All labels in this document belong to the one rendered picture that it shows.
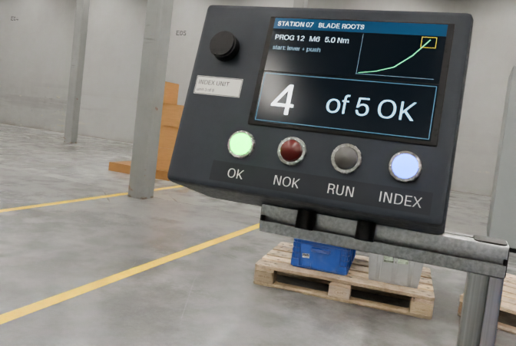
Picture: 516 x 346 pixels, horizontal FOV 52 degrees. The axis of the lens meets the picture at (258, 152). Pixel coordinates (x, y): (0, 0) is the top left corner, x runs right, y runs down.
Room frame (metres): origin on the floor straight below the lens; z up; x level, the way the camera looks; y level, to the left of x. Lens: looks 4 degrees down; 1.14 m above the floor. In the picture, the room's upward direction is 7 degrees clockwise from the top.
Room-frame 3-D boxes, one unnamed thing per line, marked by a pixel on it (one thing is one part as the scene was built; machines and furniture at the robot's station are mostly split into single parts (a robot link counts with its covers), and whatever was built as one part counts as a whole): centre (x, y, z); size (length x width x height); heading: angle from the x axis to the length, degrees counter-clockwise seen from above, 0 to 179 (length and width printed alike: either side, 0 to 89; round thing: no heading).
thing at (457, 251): (0.51, -0.13, 1.04); 0.24 x 0.03 x 0.03; 69
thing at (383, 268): (3.72, -1.07, 0.31); 0.60 x 0.42 x 0.33; 164
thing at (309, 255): (3.85, -0.59, 0.25); 0.60 x 0.41 x 0.22; 164
